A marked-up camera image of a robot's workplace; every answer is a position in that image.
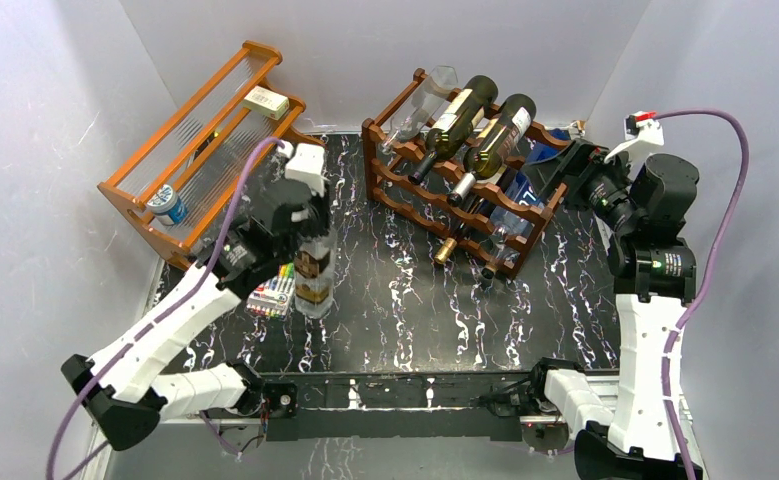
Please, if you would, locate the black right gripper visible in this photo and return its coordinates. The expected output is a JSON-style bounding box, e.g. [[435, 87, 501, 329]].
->
[[520, 138, 640, 233]]

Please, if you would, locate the green wine bottle brown label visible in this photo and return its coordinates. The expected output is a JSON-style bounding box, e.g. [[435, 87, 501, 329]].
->
[[447, 93, 537, 206]]

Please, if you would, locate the dark green wine bottle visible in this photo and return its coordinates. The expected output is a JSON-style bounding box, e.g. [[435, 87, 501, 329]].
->
[[408, 75, 498, 185]]

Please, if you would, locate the clear glass bottle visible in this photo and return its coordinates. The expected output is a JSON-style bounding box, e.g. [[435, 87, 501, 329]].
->
[[380, 65, 458, 155]]

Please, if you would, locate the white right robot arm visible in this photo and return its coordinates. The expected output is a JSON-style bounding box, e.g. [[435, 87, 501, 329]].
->
[[525, 139, 704, 479]]

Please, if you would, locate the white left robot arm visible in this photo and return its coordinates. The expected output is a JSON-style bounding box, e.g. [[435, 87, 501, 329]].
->
[[61, 176, 331, 451]]

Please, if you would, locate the clear bottle blue label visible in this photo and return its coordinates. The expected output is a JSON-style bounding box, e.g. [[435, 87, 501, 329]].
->
[[480, 165, 549, 280]]

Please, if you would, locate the dark wooden wine rack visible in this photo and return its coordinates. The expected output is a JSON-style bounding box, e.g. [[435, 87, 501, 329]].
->
[[361, 66, 567, 279]]

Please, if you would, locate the dark bottle gold foil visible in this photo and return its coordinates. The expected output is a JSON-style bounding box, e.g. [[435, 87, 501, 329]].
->
[[433, 195, 495, 265]]

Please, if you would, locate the orange wooden shelf rack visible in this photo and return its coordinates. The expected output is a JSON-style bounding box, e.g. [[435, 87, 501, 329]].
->
[[98, 41, 317, 270]]

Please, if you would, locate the colourful marker pen pack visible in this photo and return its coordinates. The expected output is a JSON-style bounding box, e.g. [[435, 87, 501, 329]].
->
[[246, 263, 295, 318]]

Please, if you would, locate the cream cardboard box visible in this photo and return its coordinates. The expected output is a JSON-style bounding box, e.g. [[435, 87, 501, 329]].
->
[[241, 86, 289, 120]]

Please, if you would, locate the blue white tin can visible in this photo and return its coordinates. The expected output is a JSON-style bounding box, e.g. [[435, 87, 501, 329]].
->
[[146, 184, 188, 227]]

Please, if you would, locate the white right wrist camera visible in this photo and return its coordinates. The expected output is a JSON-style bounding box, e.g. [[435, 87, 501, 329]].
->
[[603, 111, 665, 164]]

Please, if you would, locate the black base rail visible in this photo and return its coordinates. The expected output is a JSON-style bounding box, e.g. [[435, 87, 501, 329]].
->
[[216, 370, 569, 458]]

